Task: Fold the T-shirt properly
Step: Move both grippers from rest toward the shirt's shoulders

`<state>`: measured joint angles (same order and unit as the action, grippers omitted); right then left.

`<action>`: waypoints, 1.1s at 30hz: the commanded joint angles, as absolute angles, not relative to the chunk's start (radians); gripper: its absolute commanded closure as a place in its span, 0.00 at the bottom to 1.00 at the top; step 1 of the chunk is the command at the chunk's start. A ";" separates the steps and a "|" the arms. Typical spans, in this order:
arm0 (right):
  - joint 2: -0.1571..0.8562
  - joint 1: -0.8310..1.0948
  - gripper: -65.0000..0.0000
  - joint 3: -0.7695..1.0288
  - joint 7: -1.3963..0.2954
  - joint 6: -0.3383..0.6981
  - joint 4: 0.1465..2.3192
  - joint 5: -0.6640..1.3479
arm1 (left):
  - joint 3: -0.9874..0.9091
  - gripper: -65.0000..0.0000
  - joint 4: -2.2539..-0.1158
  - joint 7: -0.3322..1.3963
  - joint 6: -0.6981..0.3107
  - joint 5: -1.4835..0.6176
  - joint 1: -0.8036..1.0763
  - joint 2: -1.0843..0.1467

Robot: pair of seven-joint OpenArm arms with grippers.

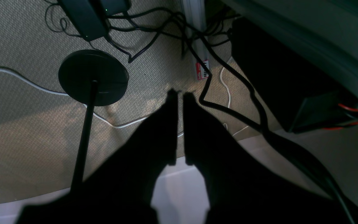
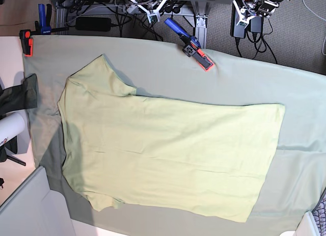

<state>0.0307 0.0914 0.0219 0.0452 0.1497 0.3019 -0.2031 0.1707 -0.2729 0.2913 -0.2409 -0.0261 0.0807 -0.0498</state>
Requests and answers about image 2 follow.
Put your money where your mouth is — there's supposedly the light green T-shirt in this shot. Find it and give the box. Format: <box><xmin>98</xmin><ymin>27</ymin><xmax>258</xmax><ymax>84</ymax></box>
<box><xmin>58</xmin><ymin>56</ymin><xmax>285</xmax><ymax>223</ymax></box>

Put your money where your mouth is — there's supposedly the robot arm with black motors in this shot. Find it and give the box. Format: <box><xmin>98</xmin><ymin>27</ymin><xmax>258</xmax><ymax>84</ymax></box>
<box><xmin>232</xmin><ymin>0</ymin><xmax>290</xmax><ymax>28</ymax></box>

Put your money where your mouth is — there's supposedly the blue orange bar clamp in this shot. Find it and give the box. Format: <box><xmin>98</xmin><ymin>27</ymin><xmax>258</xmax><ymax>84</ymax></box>
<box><xmin>165</xmin><ymin>18</ymin><xmax>214</xmax><ymax>71</ymax></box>

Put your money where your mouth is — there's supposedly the black power brick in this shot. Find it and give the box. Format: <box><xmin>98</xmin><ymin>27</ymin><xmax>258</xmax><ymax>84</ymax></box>
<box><xmin>75</xmin><ymin>17</ymin><xmax>112</xmax><ymax>32</ymax></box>

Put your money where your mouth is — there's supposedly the black power adapter pair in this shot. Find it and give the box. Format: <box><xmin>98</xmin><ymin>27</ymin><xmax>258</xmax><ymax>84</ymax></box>
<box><xmin>230</xmin><ymin>0</ymin><xmax>264</xmax><ymax>39</ymax></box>

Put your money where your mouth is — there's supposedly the dark green cloth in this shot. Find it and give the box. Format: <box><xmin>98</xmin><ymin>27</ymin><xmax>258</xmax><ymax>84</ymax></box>
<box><xmin>1</xmin><ymin>74</ymin><xmax>38</xmax><ymax>116</ymax></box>

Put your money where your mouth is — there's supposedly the black orange bar clamp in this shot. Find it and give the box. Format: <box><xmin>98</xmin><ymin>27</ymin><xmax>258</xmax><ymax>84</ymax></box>
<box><xmin>19</xmin><ymin>4</ymin><xmax>69</xmax><ymax>57</ymax></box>

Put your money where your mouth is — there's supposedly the grey-green table cloth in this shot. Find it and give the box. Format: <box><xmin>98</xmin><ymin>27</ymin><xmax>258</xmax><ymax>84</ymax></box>
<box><xmin>23</xmin><ymin>35</ymin><xmax>325</xmax><ymax>235</ymax></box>

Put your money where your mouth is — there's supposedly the white grey bin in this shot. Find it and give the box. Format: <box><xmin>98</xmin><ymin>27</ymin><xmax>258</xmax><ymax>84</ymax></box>
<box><xmin>1</xmin><ymin>166</ymin><xmax>75</xmax><ymax>235</ymax></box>

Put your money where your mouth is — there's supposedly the patterned grey mat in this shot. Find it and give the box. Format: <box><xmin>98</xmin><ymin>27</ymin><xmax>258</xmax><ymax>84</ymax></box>
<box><xmin>312</xmin><ymin>191</ymin><xmax>325</xmax><ymax>236</ymax></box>

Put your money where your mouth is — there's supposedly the robot arm with orange wires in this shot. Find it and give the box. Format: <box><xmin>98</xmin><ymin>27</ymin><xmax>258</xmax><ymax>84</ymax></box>
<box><xmin>126</xmin><ymin>0</ymin><xmax>168</xmax><ymax>24</ymax></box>

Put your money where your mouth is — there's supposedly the aluminium frame leg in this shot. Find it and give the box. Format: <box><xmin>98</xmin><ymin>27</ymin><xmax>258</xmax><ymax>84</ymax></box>
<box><xmin>191</xmin><ymin>0</ymin><xmax>211</xmax><ymax>48</ymax></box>

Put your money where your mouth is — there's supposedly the white cylinder post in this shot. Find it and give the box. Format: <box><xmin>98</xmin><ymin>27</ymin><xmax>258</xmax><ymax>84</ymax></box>
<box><xmin>0</xmin><ymin>112</ymin><xmax>25</xmax><ymax>146</ymax></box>

